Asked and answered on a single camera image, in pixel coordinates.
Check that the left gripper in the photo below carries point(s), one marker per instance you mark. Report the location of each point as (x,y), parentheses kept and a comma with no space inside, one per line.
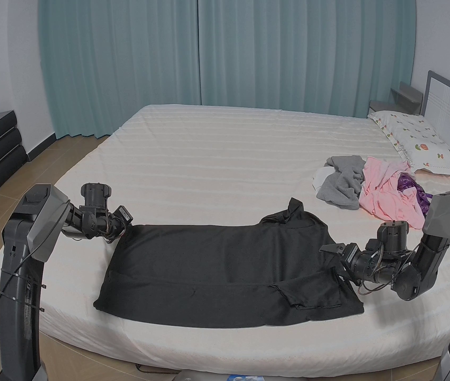
(114,232)

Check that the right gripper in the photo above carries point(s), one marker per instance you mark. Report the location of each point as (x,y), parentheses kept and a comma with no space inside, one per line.
(363,269)

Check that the black T-shirt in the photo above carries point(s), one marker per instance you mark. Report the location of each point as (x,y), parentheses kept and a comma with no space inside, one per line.
(229,268)

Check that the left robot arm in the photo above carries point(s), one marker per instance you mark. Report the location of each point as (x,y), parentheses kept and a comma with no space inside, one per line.
(38,220)

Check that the bed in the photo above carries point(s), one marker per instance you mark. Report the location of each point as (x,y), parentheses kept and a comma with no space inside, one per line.
(229,153)

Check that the grey knitted garment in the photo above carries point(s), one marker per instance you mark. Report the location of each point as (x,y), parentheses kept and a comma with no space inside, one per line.
(340,187)

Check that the pink garment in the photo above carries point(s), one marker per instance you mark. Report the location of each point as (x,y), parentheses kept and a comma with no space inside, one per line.
(383,201)

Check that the white garment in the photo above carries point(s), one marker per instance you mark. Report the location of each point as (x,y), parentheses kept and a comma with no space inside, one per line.
(321,179)

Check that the purple garment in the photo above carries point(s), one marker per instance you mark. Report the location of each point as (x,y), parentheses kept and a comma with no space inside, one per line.
(411,189)

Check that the white printed pillow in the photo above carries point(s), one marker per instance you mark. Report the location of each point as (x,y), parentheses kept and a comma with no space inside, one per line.
(419,141)

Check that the grey bedside table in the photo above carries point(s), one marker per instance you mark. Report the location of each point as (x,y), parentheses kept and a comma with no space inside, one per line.
(405,94)

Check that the blue-green curtain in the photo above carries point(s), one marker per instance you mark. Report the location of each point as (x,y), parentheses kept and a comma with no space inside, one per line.
(130,54)

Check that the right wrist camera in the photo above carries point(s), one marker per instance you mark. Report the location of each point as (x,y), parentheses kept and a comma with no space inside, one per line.
(348,254)

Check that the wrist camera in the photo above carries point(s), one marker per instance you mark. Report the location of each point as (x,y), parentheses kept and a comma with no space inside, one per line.
(348,254)
(124,216)

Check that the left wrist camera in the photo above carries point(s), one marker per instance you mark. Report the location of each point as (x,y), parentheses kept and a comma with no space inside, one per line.
(124,216)

